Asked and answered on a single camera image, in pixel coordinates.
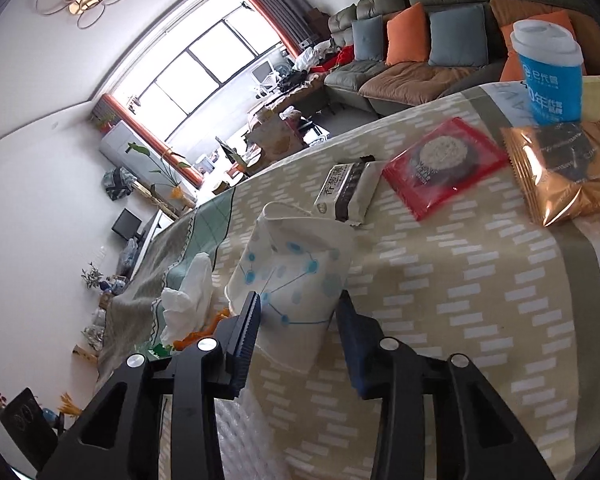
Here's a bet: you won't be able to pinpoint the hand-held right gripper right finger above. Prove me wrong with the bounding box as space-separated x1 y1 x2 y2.
335 289 556 480

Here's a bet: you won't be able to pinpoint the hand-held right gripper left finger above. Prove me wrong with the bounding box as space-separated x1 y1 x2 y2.
37 290 263 480

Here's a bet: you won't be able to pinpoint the orange peel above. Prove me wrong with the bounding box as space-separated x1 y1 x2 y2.
172 307 232 352

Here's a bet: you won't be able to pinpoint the white blue-dotted paper cup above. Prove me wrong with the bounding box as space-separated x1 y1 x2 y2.
224 202 357 374

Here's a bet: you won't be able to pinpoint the white tissue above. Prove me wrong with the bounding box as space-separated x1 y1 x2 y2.
159 253 214 347

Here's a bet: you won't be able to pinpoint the wheat stalks in black vase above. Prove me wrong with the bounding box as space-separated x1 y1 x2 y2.
58 392 84 419

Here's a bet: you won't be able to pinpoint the patterned tablecloth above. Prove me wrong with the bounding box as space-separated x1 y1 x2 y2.
94 74 600 480

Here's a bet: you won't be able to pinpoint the bubble wrap sheet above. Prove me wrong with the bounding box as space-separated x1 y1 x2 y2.
214 399 292 480

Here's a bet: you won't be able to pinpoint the white TV cabinet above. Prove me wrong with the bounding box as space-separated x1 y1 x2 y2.
129 209 182 282

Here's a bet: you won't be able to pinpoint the plastic wrapped bundle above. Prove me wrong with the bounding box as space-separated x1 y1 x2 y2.
117 237 141 276

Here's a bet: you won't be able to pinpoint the black white snack packet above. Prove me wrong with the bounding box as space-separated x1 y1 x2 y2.
313 157 384 229

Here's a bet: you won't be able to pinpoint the black monitor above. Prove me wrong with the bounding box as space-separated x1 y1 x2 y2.
110 208 149 242

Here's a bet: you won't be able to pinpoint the plant in blue vase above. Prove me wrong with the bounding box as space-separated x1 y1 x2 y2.
81 262 106 291

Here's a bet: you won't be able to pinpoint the dark glass coffee table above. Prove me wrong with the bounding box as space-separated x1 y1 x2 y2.
214 104 327 177

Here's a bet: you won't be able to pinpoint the tall leafy plant yellow pot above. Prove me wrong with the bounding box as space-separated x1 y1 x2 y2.
124 140 197 202

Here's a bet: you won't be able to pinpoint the fan with patterned cover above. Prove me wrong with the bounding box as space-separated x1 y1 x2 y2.
102 165 136 202

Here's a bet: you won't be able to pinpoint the red snack packet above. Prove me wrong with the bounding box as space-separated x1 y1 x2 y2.
382 117 510 222

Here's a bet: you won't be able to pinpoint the cardboard box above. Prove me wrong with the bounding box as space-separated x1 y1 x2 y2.
252 109 306 161

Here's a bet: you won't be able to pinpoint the white standing air conditioner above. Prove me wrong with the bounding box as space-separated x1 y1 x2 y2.
98 122 182 177

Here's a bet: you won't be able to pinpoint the orange grey curtain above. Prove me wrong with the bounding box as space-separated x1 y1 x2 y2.
101 94 204 187
231 0 332 59

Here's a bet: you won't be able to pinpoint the small green potted plant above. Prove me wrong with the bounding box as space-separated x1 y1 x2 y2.
90 112 119 134

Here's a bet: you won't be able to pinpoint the white office chair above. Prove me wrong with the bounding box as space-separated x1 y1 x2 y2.
251 61 276 92

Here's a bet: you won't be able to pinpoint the green brown sofa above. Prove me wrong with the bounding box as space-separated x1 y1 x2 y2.
323 0 600 112

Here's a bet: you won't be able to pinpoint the gold snack packet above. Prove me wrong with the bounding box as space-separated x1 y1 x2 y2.
499 119 600 229

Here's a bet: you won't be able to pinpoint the pile of clothes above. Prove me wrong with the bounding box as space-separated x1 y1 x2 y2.
279 39 342 92

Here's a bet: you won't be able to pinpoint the large window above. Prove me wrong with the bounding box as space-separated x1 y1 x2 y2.
114 0 302 144

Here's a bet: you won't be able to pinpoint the red cloth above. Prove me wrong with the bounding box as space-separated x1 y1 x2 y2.
329 45 356 69

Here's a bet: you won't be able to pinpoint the blue-grey cushion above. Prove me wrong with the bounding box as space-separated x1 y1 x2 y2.
428 3 490 69
352 14 385 62

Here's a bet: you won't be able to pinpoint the orange cushion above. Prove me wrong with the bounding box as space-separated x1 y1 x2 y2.
384 2 431 66
499 9 589 84

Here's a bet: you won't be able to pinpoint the dark wooden cabinet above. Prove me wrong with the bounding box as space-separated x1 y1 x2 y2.
309 7 331 36

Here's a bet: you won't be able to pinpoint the blue cup white lid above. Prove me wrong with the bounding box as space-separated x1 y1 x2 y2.
509 18 585 126

